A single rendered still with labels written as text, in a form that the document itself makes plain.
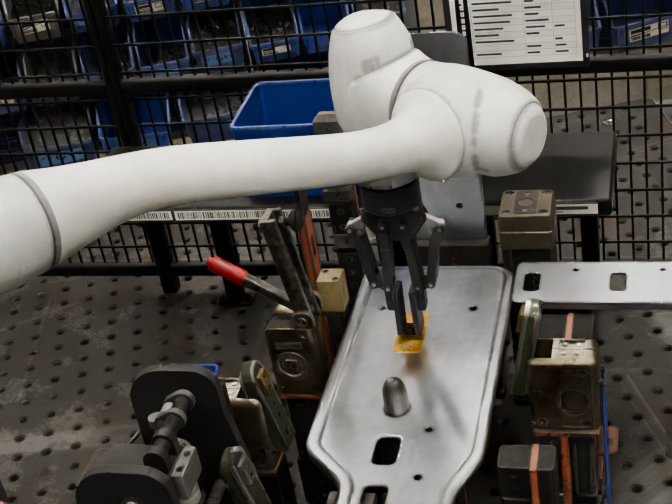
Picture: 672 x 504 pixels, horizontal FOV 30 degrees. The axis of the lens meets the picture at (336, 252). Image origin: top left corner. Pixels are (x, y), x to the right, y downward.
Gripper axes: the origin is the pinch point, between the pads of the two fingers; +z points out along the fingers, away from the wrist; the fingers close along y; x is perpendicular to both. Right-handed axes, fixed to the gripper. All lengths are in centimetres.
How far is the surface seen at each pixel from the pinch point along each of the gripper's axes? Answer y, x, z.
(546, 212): 16.1, 24.8, 0.8
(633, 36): 22, 206, 55
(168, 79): -51, 55, -9
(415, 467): 4.2, -23.2, 6.6
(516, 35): 10, 54, -14
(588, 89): 4, 277, 106
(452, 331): 4.8, 3.6, 6.5
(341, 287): -10.9, 6.9, 1.5
